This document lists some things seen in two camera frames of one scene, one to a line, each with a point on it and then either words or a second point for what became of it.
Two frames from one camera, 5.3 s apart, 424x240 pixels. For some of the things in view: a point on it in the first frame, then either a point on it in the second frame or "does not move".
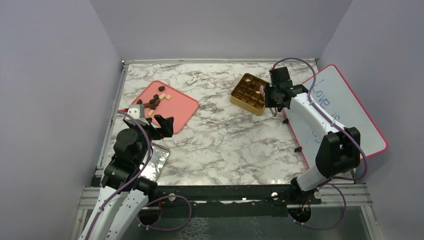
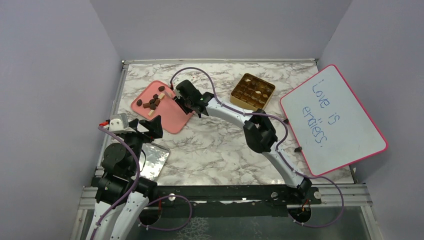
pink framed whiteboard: [330, 92] does not move
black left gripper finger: [166, 125] -> [154, 126]
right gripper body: [271, 97] -> [185, 104]
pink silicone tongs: [263, 91] -> [169, 94]
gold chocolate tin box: [246, 94] does not move
